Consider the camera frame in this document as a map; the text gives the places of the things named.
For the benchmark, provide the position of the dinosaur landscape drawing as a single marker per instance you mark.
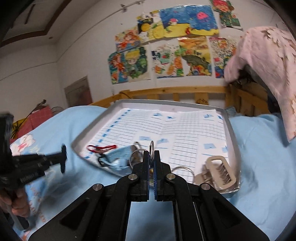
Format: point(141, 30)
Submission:
point(196, 54)

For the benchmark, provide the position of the red checked cloth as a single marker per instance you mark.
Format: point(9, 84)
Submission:
point(24, 126)

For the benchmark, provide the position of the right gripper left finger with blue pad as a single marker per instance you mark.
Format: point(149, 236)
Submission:
point(135, 186)

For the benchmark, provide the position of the light blue cartoon bedsheet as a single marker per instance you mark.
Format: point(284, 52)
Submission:
point(266, 195)

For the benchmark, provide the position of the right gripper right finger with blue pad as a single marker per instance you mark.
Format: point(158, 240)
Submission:
point(167, 185)

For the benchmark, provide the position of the blue sea jellyfish drawing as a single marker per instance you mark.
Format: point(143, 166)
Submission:
point(180, 21)

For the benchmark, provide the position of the orange girl drawing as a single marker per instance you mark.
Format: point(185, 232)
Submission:
point(117, 69)

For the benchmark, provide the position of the crowded red doodle drawing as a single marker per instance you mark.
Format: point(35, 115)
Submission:
point(222, 49)

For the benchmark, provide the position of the left hand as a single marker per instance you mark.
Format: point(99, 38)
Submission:
point(20, 206)

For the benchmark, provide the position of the black yellow moon drawing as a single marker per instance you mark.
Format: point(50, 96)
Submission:
point(150, 26)

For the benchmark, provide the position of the blond boy drawing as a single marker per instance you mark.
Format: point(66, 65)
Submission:
point(136, 64)

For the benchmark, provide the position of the pink floral cloth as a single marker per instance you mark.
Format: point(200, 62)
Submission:
point(270, 52)

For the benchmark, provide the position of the wire fan guard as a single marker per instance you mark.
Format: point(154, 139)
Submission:
point(56, 110)

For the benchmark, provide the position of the blue watch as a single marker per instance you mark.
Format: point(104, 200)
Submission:
point(118, 160)

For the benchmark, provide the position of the grey shallow box tray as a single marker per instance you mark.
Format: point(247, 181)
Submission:
point(234, 160)

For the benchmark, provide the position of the brown wall cabinet door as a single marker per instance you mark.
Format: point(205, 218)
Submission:
point(78, 93)

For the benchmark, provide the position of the grid paper sheet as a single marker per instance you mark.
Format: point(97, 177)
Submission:
point(184, 139)

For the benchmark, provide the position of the white fruit drawing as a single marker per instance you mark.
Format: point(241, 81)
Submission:
point(167, 60)

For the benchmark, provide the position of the beige hair claw clip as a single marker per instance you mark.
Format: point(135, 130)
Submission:
point(216, 172)

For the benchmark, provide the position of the red-haired character drawing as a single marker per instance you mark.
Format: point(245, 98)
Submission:
point(227, 18)

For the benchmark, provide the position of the mermaid girl drawing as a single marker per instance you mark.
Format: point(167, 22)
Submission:
point(127, 39)

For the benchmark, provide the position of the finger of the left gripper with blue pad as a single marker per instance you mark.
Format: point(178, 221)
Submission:
point(58, 158)

